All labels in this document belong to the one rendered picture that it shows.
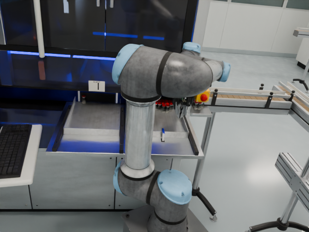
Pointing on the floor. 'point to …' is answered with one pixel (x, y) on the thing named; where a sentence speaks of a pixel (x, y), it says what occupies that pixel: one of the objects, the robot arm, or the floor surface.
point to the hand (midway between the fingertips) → (179, 115)
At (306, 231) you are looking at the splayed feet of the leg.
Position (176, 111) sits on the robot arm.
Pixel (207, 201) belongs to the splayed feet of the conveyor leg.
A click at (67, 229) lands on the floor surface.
